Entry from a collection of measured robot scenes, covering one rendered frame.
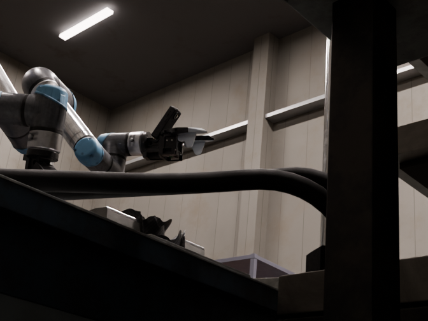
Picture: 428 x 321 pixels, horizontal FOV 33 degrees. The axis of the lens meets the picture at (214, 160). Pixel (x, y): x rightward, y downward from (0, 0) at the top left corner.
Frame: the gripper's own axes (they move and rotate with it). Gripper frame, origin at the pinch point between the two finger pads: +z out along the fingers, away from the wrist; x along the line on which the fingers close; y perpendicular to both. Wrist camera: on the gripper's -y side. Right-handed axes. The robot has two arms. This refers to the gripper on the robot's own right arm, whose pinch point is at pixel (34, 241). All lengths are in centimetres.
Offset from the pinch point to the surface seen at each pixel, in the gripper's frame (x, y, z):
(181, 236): -11.5, -33.8, -2.5
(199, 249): -16.3, -34.3, -0.5
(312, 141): -687, 435, -247
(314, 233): -668, 407, -117
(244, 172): 14, -71, -7
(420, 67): -29, -74, -37
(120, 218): 4.6, -34.2, -3.1
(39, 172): 36, -55, -3
